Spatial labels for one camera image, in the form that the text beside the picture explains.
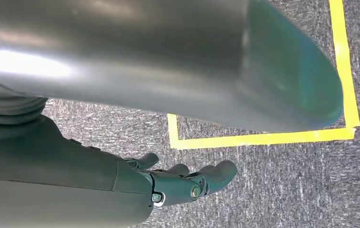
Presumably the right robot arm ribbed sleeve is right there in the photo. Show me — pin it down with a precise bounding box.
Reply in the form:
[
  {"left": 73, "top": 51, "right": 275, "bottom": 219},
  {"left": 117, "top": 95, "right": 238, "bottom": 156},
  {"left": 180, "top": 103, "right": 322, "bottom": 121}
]
[{"left": 0, "top": 91, "right": 48, "bottom": 125}]

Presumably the yellow floor tape square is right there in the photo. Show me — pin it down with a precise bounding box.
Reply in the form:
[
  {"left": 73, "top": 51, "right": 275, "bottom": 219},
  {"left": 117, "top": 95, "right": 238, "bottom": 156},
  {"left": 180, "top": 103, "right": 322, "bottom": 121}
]
[{"left": 167, "top": 0, "right": 360, "bottom": 150}]

